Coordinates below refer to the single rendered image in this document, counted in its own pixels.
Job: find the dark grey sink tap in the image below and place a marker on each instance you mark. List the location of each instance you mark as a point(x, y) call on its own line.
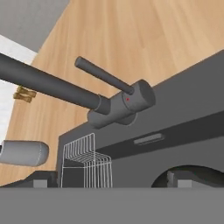
point(58, 86)

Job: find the light grey rounded cylinder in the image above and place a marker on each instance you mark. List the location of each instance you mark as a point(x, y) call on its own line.
point(23, 152)

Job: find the dark grey sink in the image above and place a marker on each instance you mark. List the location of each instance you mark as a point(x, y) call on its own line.
point(186, 116)

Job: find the dark grey tap lever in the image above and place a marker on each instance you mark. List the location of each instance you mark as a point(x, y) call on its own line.
point(102, 74)

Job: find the small golden brown object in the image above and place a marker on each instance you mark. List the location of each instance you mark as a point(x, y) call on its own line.
point(24, 94)

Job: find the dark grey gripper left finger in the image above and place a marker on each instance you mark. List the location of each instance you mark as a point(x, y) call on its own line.
point(43, 177)

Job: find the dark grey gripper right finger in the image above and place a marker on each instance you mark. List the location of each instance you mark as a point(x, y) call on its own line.
point(180, 176)

